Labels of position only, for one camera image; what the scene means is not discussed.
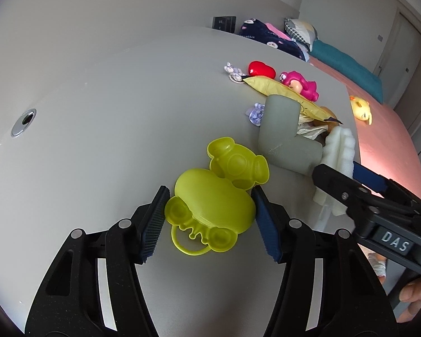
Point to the yellow chick plush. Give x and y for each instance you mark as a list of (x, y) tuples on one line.
[(361, 108)]

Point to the black box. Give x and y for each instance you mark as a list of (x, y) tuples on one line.
[(224, 24)]

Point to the white ridged foam piece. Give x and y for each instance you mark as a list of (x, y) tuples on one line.
[(340, 147)]

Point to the purple checked bow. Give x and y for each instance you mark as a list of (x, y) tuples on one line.
[(255, 114)]

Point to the white purple hair clip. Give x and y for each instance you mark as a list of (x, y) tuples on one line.
[(234, 72)]

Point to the pink blanket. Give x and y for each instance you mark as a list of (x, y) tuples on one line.
[(278, 32)]

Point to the red heart toy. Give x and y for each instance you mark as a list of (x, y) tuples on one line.
[(261, 69)]

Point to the bed with pink sheet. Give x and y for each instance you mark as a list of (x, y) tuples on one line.
[(389, 144)]

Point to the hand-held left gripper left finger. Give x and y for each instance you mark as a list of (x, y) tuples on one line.
[(154, 224)]

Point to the patterned grey yellow pillow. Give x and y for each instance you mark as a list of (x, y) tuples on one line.
[(301, 31)]

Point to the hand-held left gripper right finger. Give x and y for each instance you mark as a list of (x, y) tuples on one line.
[(266, 228)]

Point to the teal pillow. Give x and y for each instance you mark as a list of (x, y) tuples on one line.
[(347, 65)]

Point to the metal desk grommet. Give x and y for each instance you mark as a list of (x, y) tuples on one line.
[(22, 123)]

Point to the pink doll toy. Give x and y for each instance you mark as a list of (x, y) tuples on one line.
[(301, 84)]

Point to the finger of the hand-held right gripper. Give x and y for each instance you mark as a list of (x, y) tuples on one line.
[(333, 182), (368, 177)]

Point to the grey foam corner piece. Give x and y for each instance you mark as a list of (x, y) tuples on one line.
[(280, 123)]

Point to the navy printed blanket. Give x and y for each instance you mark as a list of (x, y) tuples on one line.
[(256, 33)]

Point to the person's right hand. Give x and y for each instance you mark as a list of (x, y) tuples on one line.
[(415, 293)]

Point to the yellow plastic packet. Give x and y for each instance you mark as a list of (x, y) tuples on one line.
[(266, 86)]

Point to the pale wrapper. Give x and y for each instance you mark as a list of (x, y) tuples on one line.
[(310, 131)]

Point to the yellow-green monkey-shaped plastic box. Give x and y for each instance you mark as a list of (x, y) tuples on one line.
[(210, 196)]

